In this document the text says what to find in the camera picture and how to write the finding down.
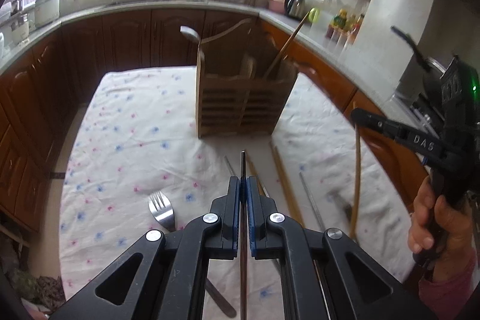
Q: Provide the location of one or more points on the floral white tablecloth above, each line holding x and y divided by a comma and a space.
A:
131, 155

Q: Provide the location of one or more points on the white rice cooker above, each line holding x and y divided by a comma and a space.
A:
47, 10

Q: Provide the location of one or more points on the pink plastic container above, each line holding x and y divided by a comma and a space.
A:
276, 2

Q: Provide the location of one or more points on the small white kitchen appliance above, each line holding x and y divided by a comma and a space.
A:
19, 27

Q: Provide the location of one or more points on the metal chopstick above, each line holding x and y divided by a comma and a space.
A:
311, 198
243, 164

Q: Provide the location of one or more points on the metal fork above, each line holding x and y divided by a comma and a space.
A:
161, 211

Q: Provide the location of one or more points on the person's right forearm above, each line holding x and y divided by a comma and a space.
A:
450, 293

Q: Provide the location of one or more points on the wooden utensil holder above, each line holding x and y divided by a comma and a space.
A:
240, 106

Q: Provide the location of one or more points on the steel electric kettle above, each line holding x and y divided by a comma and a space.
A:
294, 5

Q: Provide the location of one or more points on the grey kitchen countertop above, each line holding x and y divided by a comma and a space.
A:
322, 50

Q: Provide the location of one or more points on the red lidded spice jar set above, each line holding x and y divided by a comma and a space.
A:
347, 35

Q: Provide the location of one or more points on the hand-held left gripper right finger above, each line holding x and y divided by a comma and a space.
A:
252, 218

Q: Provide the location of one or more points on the green cup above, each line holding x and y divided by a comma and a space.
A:
314, 15

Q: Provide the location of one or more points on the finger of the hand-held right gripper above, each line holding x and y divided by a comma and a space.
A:
378, 125

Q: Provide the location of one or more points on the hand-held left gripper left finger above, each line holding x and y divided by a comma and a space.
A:
234, 215

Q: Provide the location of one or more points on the yellow oil bottle green cap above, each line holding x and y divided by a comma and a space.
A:
339, 22

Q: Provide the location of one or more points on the wooden chopstick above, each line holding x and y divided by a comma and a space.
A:
287, 185
253, 170
287, 42
358, 162

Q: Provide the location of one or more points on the metal spoon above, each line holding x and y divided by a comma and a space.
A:
187, 31

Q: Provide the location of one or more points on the person's right hand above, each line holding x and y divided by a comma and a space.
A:
450, 230

